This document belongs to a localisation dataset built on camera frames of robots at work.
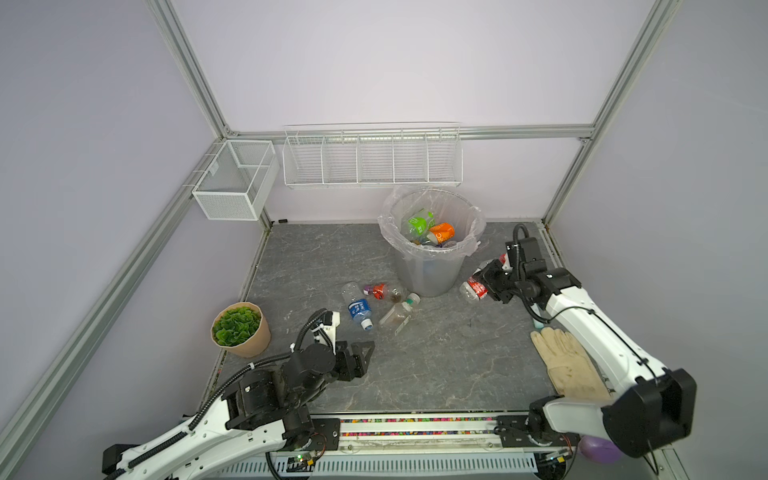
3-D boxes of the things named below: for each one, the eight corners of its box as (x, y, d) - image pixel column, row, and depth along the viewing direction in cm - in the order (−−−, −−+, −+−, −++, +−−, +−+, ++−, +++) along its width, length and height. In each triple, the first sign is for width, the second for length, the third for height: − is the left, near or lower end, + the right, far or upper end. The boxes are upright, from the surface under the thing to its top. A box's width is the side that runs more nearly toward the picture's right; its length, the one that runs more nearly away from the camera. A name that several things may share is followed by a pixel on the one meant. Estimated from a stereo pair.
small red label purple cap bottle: (363, 297, 100) (362, 291, 97) (367, 285, 103) (366, 279, 100) (400, 304, 99) (400, 298, 96) (403, 291, 102) (403, 285, 99)
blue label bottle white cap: (361, 335, 92) (359, 328, 88) (339, 294, 101) (337, 286, 97) (379, 325, 94) (378, 318, 90) (357, 286, 103) (355, 278, 99)
